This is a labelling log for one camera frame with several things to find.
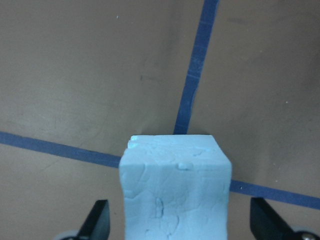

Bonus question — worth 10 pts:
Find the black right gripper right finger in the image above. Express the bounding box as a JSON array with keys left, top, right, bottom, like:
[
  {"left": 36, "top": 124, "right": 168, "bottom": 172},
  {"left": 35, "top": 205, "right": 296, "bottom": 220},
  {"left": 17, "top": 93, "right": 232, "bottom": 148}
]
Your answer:
[{"left": 249, "top": 197, "right": 296, "bottom": 240}]

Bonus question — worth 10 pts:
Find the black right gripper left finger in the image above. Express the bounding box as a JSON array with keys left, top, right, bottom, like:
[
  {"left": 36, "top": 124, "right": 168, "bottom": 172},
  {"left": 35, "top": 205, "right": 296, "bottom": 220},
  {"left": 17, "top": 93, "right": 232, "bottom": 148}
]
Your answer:
[{"left": 76, "top": 199, "right": 111, "bottom": 240}]

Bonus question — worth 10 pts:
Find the light blue foam block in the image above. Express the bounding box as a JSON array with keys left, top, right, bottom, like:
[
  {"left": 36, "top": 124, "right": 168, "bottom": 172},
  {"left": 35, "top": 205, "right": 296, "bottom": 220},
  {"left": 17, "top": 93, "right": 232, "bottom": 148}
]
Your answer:
[{"left": 119, "top": 134, "right": 232, "bottom": 240}]

